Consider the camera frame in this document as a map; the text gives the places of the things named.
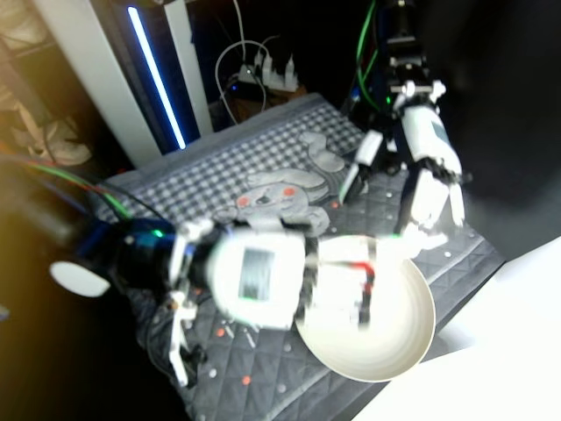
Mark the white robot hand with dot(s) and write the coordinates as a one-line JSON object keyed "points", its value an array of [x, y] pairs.
{"points": [[258, 280], [427, 140]]}

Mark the red block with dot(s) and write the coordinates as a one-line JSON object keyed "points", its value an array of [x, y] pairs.
{"points": [[359, 265]]}

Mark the white round bowl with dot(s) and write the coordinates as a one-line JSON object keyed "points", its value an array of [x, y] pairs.
{"points": [[385, 337]]}

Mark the grey quilt with bear print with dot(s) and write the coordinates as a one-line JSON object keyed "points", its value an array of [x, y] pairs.
{"points": [[263, 373]]}

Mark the white power strip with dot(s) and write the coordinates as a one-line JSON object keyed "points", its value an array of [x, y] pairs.
{"points": [[276, 74]]}

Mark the black box with blue light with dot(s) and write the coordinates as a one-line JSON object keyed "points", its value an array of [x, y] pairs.
{"points": [[245, 87]]}

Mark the blue light strip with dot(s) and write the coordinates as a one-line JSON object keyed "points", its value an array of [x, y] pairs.
{"points": [[158, 83]]}

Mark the white crumpled cloth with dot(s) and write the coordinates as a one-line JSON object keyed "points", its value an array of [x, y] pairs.
{"points": [[61, 147]]}

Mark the white column with dark middle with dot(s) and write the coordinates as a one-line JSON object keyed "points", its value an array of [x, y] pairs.
{"points": [[105, 87]]}

